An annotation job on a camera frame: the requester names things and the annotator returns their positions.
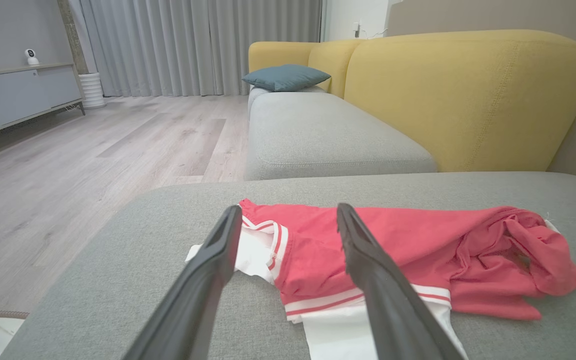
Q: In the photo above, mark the grey low tv cabinet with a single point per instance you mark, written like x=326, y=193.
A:
x=23, y=95

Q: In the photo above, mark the red sports shorts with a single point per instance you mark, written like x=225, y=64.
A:
x=408, y=245

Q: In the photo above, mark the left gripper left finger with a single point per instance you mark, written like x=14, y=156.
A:
x=198, y=290

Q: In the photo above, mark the grey sofa seat cushion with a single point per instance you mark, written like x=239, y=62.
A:
x=318, y=135

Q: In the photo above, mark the large grey fabric ottoman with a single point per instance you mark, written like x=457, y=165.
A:
x=118, y=280

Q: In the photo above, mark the white ribbed plant pot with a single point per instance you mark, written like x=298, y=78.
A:
x=92, y=90

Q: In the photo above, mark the small white security camera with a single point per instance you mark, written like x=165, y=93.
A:
x=31, y=56

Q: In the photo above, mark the brown tree trunk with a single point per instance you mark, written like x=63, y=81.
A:
x=71, y=35

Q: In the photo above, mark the grey pleated curtain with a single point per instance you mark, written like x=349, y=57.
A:
x=193, y=45

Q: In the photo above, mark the teal blue cushion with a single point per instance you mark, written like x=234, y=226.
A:
x=285, y=77

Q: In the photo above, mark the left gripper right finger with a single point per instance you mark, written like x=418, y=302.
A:
x=383, y=300

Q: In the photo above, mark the yellow curved sofa backrest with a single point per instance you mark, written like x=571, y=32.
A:
x=328, y=60

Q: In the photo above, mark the white wall plug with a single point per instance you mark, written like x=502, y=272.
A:
x=357, y=29

